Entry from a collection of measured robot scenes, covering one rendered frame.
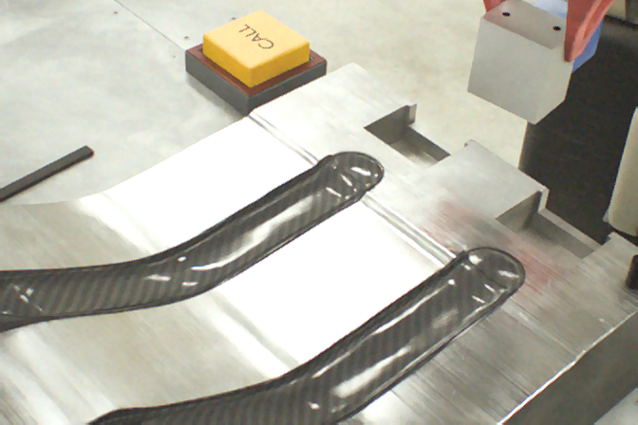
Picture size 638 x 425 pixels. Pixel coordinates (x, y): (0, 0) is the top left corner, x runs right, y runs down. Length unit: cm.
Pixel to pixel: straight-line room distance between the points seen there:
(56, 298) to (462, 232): 22
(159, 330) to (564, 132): 83
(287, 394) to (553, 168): 84
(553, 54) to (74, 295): 30
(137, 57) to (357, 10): 162
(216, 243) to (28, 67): 33
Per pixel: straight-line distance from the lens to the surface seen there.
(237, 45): 86
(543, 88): 67
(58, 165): 81
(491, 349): 58
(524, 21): 68
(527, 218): 68
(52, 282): 57
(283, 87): 85
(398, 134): 73
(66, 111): 86
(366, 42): 241
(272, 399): 54
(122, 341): 54
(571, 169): 134
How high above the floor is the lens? 131
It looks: 41 degrees down
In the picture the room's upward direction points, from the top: 3 degrees clockwise
